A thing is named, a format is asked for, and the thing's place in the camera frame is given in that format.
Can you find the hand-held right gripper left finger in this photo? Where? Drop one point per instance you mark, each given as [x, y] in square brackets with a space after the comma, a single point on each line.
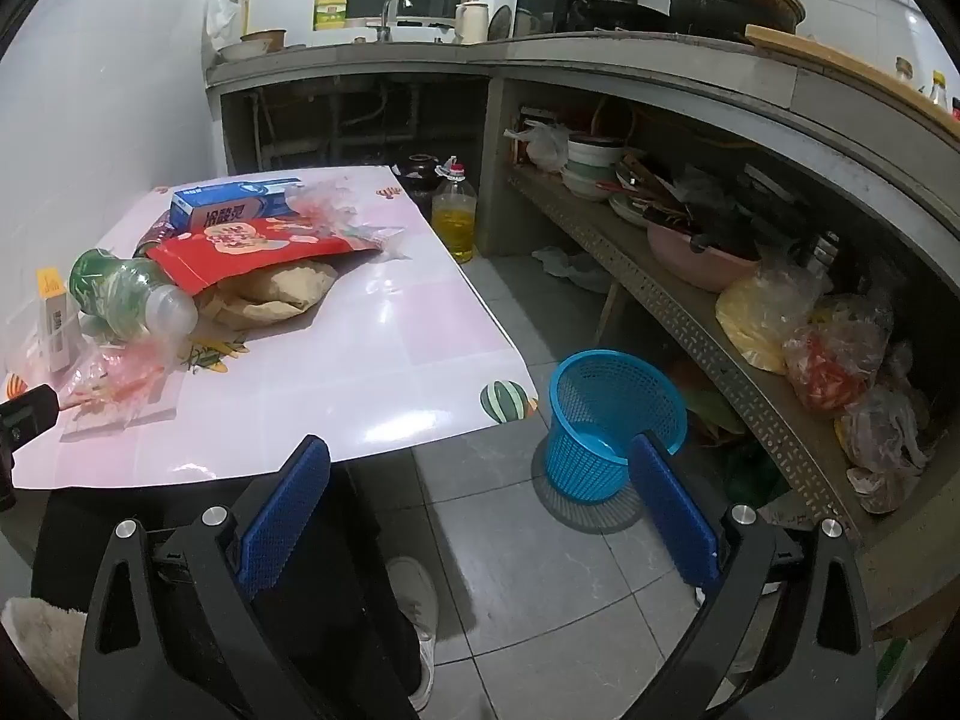
[285, 517]

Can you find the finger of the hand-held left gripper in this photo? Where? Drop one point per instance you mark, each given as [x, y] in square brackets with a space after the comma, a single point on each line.
[30, 409]

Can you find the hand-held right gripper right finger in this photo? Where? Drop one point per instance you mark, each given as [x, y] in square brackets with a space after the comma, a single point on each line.
[675, 517]

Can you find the yellow white medicine box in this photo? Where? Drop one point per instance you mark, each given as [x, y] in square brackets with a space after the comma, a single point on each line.
[54, 315]

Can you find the blue plastic basket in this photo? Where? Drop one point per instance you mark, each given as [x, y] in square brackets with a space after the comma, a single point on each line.
[592, 405]

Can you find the green plastic bottle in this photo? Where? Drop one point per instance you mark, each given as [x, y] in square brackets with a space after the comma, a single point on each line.
[112, 289]

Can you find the blue toothpaste box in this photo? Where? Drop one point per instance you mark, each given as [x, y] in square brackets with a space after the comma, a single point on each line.
[225, 202]

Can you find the clear printed plastic wrapper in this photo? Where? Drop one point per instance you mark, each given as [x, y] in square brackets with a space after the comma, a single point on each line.
[120, 382]

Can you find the person's dark trouser leg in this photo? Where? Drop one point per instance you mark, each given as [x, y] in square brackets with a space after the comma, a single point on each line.
[367, 577]

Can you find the pink printed tablecloth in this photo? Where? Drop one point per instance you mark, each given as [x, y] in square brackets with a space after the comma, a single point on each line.
[337, 375]

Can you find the white shoe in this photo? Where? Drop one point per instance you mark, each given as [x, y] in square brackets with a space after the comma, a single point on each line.
[416, 600]

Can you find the yellow plastic bag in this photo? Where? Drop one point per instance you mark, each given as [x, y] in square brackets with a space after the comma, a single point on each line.
[750, 322]

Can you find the perforated metal shelf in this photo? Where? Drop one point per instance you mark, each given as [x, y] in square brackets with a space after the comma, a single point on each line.
[675, 300]

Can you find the plastic bag of red chilies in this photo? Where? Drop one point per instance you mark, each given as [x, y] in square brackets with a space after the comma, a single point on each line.
[832, 367]

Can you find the crumpled clear plastic bag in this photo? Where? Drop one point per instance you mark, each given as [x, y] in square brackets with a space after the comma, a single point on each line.
[881, 435]

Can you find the brown paper bag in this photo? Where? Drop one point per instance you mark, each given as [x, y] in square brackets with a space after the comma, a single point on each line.
[277, 292]

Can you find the white fluffy cloth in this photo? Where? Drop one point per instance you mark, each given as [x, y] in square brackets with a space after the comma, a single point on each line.
[41, 637]

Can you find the pink plastic basin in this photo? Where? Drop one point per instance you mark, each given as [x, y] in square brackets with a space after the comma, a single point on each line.
[690, 262]

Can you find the white crumpled cloth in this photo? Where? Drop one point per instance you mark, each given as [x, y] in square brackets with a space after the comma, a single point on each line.
[574, 266]

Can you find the red snack bag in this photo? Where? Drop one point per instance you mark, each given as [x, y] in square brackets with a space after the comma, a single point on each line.
[247, 244]

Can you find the cooking oil bottle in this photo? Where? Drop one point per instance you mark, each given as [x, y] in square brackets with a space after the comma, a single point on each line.
[454, 221]

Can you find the stack of ceramic bowls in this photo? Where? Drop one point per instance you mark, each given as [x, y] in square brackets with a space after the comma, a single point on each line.
[589, 165]

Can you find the dark ceramic jar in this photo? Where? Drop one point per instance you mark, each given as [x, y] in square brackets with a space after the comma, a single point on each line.
[416, 176]

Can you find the white knotted plastic bag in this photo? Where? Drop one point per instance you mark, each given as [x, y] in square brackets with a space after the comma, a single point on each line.
[544, 146]

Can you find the white bowl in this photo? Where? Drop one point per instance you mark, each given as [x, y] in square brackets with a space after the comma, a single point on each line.
[238, 52]

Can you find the brown rimmed bowl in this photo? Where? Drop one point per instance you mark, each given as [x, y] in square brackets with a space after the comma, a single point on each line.
[264, 40]

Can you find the white hanging plastic bag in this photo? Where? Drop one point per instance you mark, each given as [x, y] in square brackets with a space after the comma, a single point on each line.
[221, 7]

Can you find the concrete kitchen counter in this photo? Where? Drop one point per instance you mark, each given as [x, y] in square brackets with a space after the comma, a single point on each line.
[637, 64]

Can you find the wooden cutting board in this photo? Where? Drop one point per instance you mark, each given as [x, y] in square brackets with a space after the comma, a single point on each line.
[840, 60]

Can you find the yellow dish soap bottle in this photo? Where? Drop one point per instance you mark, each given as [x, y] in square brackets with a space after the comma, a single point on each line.
[331, 9]

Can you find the black wok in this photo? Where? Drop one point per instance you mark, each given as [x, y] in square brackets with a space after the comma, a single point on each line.
[615, 15]

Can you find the metal faucet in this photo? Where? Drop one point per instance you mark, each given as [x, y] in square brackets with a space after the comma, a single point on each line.
[394, 11]

